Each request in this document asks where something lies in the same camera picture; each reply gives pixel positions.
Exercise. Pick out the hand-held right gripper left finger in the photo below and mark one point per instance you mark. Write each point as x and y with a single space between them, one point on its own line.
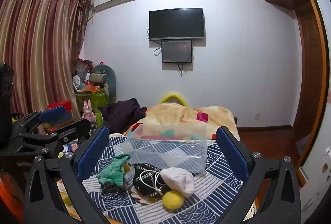
91 154

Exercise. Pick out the white wall socket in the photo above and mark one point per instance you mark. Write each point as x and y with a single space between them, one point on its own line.
256 116

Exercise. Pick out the yellow felt ball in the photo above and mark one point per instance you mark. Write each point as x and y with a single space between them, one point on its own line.
172 200

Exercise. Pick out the wooden wardrobe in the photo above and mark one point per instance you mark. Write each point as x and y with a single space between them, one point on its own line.
297 45

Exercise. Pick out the striped red curtain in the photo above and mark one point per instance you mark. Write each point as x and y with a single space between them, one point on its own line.
38 53

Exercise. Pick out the green knitted toy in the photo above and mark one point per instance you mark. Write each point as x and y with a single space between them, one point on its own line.
113 169

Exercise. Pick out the black wall television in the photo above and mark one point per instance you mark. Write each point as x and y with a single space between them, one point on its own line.
177 23

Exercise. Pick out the small black wall monitor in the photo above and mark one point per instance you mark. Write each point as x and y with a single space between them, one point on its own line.
177 51

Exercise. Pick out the green storage bag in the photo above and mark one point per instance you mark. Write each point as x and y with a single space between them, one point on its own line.
91 98

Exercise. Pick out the clear plastic storage box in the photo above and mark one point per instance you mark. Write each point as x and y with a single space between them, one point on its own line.
165 147

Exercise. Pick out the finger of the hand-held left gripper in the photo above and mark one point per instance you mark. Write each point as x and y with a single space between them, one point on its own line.
75 127
53 113

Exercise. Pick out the dark purple garment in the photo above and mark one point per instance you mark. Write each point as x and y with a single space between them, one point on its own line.
124 114

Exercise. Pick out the white knit hat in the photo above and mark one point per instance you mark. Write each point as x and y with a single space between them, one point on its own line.
178 180

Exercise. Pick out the blue patterned bed sheet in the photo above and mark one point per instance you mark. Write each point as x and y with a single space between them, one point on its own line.
165 187

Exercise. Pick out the yellow chair back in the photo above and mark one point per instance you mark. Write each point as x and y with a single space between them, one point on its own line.
173 97

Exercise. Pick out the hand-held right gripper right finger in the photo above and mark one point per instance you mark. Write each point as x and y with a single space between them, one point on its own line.
230 151

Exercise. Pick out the red box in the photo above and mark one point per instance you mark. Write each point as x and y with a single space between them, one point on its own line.
59 107

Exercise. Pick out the yellow patchwork blanket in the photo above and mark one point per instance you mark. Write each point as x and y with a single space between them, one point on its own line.
186 120

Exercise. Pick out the pink rabbit toy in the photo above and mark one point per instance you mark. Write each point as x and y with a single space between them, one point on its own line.
89 111

